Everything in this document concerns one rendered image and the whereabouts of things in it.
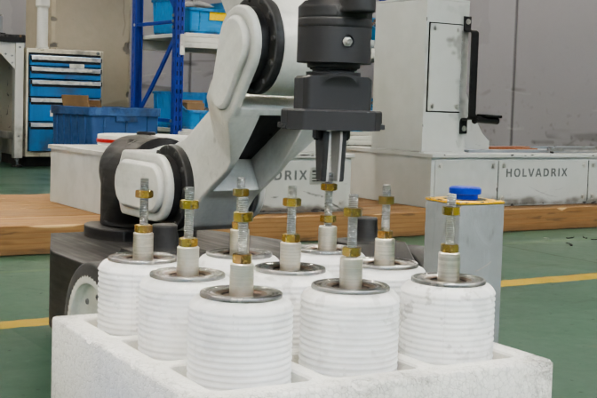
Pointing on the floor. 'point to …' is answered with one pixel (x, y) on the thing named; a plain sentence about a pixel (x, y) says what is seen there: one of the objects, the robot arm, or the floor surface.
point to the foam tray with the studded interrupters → (498, 370)
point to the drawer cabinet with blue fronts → (45, 96)
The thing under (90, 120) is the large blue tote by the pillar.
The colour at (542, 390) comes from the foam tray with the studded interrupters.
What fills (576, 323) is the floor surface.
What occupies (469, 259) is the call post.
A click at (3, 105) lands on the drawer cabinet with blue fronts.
